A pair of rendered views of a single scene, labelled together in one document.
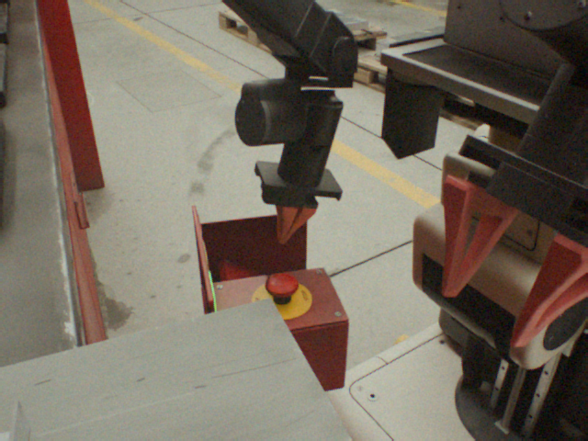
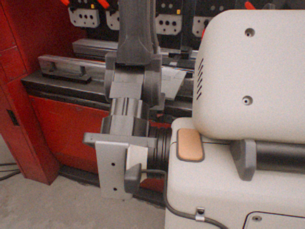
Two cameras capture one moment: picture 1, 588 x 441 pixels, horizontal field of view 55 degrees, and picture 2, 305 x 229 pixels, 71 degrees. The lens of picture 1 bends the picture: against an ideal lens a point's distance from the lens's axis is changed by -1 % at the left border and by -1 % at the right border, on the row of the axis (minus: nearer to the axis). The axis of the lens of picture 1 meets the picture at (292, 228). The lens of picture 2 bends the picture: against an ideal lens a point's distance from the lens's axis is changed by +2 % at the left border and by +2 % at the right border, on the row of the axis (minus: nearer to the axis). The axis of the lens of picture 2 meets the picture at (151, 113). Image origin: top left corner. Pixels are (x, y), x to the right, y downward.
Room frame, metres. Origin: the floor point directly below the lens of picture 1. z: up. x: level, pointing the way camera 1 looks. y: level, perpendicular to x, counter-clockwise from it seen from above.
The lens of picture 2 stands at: (0.67, -0.58, 1.43)
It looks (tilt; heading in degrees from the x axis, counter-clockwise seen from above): 35 degrees down; 130
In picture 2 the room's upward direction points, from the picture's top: straight up
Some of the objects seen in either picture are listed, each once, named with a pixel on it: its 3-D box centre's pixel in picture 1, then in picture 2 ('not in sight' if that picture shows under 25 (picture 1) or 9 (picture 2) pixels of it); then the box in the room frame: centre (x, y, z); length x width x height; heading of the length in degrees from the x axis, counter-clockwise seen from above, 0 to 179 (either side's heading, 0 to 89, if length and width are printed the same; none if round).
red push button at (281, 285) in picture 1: (281, 291); not in sight; (0.53, 0.01, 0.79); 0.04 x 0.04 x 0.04
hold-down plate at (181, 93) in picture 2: not in sight; (172, 94); (0.14, 0.20, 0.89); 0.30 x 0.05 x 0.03; 22
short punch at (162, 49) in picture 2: not in sight; (170, 42); (0.09, 0.24, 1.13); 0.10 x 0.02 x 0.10; 22
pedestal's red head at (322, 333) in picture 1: (266, 295); not in sight; (0.57, 0.03, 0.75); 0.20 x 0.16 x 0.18; 13
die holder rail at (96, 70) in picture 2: not in sight; (78, 68); (-0.42, 0.03, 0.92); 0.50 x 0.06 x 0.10; 22
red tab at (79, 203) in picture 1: (78, 198); not in sight; (1.10, 0.48, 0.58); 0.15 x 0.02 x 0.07; 22
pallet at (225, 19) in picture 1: (298, 28); not in sight; (4.56, -0.04, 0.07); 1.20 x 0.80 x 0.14; 31
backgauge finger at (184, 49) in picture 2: not in sight; (177, 55); (0.03, 0.39, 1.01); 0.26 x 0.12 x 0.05; 112
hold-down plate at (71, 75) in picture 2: not in sight; (66, 76); (-0.45, -0.04, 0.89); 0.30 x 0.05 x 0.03; 22
